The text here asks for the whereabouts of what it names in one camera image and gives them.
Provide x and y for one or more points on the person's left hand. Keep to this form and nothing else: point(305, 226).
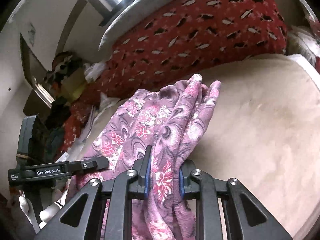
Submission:
point(50, 212)

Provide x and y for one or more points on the white papers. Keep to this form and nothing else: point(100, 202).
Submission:
point(107, 102)

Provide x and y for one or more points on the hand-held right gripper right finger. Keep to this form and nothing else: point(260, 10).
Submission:
point(181, 183)

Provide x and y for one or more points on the purple floral garment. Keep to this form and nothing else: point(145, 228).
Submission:
point(140, 120)

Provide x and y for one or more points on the pile of dark clothes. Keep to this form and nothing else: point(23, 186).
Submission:
point(62, 65)

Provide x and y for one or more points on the white crumpled cloth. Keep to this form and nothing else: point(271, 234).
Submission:
point(96, 71)

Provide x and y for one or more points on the red patterned blanket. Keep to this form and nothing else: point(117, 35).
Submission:
point(200, 35)

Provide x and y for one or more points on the beige bed sheet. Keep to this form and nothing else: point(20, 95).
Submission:
point(262, 130)

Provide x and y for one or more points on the yellow cardboard box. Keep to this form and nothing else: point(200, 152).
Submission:
point(75, 87)

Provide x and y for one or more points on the grey pillow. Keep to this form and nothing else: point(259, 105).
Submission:
point(140, 15)

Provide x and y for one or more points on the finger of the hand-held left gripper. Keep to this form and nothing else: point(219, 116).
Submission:
point(87, 166)

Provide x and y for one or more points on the wall mirror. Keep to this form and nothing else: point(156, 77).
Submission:
point(32, 62)

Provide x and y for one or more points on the white quilted cloth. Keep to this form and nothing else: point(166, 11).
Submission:
point(302, 45)

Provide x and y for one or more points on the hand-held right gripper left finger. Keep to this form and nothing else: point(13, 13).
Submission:
point(147, 180)

